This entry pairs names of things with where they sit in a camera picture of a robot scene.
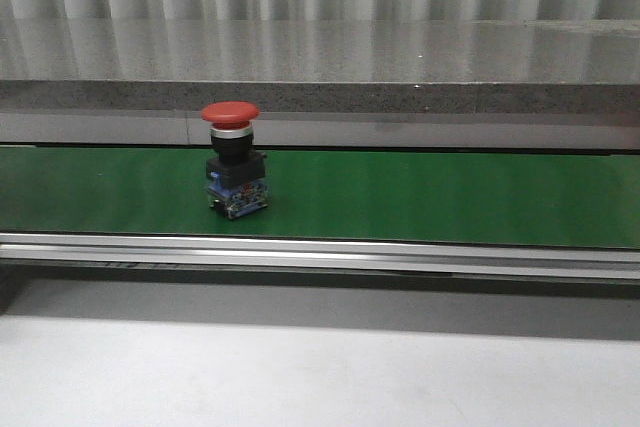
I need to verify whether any green conveyor belt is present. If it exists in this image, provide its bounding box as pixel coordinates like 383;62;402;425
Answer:
1;146;639;249

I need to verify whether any aluminium conveyor frame rail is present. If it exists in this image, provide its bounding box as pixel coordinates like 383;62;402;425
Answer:
1;232;639;281

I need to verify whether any red mushroom push button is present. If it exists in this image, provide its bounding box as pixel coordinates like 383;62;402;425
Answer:
201;101;268;220

